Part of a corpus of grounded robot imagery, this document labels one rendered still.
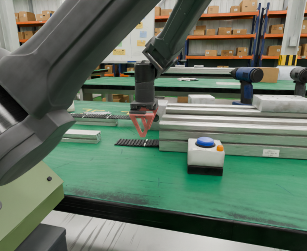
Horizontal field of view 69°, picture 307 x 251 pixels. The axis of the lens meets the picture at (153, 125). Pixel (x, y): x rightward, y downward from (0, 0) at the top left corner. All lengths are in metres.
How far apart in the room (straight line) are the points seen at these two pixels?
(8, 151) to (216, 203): 0.35
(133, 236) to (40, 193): 0.82
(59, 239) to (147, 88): 0.41
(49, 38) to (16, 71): 0.04
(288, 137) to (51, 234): 0.57
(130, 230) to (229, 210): 0.84
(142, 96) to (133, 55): 3.03
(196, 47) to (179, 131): 10.59
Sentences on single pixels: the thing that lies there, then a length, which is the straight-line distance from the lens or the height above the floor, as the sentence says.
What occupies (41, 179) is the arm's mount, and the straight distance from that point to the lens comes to 0.44.
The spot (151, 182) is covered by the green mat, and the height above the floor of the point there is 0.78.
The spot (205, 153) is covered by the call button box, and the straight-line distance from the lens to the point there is 0.51.
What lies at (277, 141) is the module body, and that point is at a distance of 0.67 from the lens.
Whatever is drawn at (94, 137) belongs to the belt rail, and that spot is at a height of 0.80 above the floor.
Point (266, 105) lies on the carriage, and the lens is 0.83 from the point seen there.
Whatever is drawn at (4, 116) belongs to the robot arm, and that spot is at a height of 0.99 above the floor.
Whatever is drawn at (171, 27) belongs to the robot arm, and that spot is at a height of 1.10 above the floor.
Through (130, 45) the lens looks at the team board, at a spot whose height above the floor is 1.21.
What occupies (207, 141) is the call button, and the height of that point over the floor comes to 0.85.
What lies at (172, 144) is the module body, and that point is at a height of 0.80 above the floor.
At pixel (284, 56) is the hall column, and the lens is 6.43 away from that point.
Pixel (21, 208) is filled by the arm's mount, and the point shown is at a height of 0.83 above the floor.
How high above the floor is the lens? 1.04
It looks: 17 degrees down
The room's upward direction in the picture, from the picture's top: straight up
